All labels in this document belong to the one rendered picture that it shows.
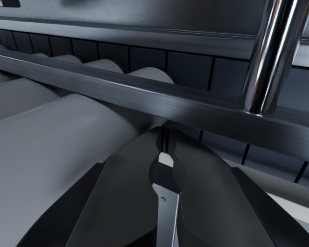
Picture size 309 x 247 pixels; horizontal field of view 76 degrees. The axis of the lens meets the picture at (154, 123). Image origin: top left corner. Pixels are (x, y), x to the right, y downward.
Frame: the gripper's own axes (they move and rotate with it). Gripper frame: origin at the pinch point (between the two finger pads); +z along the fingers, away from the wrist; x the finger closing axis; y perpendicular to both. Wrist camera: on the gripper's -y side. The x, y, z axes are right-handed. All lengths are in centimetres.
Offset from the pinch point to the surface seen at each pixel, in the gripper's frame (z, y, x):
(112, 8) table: 15.4, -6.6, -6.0
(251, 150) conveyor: 2.2, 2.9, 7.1
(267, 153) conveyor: 1.6, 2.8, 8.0
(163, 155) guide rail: 2.1, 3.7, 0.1
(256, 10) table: 7.8, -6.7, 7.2
